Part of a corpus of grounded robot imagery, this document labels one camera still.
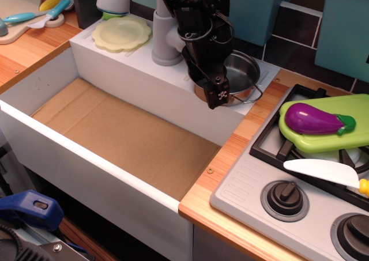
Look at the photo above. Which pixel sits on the white toy knife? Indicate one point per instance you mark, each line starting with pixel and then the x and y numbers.
pixel 329 170

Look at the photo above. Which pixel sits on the teal bin centre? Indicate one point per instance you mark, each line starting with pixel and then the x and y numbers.
pixel 253 20

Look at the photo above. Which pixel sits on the white green bottle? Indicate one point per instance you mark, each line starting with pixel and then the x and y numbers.
pixel 113 8

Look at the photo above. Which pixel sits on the black stove knob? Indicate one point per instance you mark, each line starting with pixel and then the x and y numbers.
pixel 285 201
pixel 349 235

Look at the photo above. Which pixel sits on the teal bin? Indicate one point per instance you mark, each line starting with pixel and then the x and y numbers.
pixel 343 38
pixel 253 20

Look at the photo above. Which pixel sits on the teal bin right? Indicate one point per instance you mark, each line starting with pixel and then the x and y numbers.
pixel 343 38

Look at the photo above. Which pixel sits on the pale yellow plate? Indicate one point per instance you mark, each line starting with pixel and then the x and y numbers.
pixel 121 34

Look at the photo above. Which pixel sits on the white toy sink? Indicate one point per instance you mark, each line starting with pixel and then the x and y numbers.
pixel 122 135

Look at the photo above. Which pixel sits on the yellow toy corn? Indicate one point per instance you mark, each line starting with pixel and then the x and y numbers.
pixel 48 4

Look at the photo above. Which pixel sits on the black right stove knob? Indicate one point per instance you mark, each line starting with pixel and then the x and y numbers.
pixel 349 235

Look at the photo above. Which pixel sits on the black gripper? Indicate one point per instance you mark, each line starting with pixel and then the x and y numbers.
pixel 205 57

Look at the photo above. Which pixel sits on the purple toy eggplant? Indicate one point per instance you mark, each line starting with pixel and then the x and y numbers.
pixel 306 119

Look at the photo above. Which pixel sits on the grey metal bracket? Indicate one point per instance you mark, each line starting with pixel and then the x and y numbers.
pixel 57 251

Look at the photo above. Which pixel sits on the black left stove knob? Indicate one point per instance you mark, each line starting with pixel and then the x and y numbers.
pixel 285 201

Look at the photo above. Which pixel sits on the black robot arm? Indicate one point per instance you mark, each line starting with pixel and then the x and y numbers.
pixel 207 34

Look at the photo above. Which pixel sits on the grey toy stove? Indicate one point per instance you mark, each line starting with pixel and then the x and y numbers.
pixel 317 219

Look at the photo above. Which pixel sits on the blue handled spoon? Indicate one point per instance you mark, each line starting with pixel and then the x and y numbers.
pixel 21 17

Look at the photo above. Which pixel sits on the beige cutting board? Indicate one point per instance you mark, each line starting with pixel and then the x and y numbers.
pixel 10 32

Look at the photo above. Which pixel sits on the blue handled white spatula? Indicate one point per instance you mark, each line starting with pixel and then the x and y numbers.
pixel 52 14

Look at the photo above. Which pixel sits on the grey toy faucet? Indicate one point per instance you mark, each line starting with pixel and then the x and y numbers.
pixel 167 44

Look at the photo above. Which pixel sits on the blue clamp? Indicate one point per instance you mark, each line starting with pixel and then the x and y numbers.
pixel 33 209

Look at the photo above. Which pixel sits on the green cutting board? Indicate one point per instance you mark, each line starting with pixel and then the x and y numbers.
pixel 355 105

